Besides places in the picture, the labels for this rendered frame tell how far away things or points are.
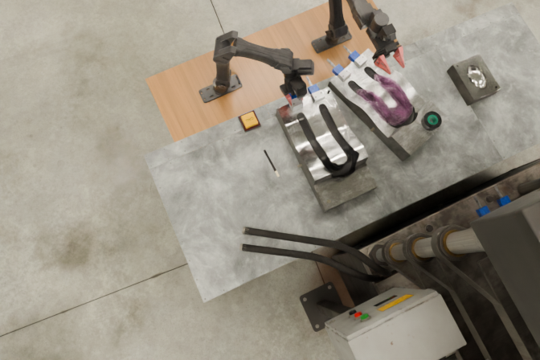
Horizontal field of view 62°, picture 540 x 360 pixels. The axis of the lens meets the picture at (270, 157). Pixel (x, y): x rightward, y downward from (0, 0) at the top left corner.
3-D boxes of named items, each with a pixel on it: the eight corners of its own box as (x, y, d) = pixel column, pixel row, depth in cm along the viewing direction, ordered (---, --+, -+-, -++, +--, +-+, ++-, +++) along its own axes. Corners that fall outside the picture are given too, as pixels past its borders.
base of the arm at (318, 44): (356, 30, 214) (349, 18, 216) (319, 46, 211) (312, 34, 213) (352, 38, 222) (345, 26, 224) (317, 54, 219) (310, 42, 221)
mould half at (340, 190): (276, 115, 210) (277, 104, 197) (325, 94, 214) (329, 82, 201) (323, 212, 199) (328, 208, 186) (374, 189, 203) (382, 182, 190)
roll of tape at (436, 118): (417, 120, 200) (419, 117, 197) (430, 110, 202) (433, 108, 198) (429, 134, 199) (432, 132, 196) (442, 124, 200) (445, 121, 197)
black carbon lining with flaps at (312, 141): (294, 116, 203) (296, 108, 194) (325, 103, 205) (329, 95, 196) (329, 186, 195) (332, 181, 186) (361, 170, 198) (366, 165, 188)
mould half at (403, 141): (327, 85, 215) (331, 75, 204) (365, 53, 220) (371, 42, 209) (402, 161, 207) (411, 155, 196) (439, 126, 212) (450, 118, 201)
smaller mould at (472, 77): (446, 71, 219) (452, 64, 213) (472, 59, 222) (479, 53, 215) (467, 106, 215) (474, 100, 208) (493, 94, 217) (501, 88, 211)
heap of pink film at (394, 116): (352, 93, 208) (356, 87, 200) (378, 71, 211) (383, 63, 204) (392, 133, 204) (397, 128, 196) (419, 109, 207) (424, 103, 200)
